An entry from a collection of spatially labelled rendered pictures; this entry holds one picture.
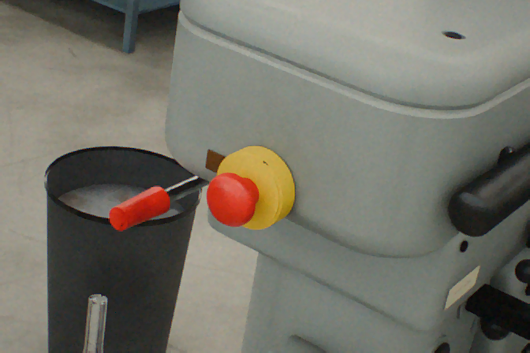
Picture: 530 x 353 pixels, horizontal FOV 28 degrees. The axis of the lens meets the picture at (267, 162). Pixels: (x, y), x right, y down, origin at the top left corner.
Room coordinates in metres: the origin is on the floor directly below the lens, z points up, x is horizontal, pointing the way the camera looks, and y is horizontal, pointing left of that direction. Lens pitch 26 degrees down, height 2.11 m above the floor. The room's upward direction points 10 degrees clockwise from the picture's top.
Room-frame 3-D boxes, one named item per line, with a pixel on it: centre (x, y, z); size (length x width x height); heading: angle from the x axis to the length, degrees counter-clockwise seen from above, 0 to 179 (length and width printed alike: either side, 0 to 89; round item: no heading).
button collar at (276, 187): (0.69, 0.01, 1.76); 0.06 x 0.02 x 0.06; 58
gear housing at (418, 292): (0.92, -0.14, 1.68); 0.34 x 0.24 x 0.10; 148
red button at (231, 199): (0.67, 0.02, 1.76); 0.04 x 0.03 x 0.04; 58
